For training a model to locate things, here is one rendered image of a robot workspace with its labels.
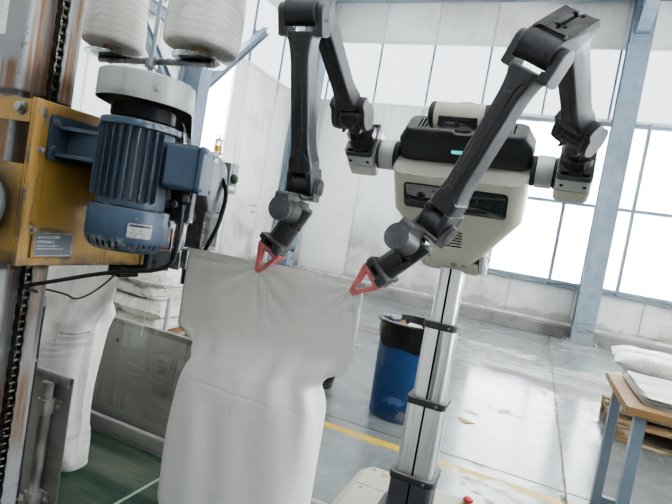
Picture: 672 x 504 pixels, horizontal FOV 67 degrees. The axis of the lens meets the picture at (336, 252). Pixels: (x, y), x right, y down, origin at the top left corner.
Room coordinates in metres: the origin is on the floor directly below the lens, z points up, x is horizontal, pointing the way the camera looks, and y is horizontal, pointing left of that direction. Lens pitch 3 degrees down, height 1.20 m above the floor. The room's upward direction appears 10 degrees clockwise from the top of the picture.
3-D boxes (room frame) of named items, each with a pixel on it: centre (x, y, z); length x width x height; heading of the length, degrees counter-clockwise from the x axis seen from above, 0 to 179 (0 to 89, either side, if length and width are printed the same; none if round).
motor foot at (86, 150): (1.00, 0.51, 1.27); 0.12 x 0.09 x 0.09; 158
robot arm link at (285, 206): (1.21, 0.12, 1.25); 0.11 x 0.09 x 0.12; 158
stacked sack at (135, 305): (4.13, 1.30, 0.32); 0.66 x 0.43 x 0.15; 160
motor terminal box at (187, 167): (1.01, 0.31, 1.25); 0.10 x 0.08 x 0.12; 3
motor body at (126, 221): (1.00, 0.42, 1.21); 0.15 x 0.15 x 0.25
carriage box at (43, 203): (1.12, 0.63, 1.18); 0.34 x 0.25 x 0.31; 158
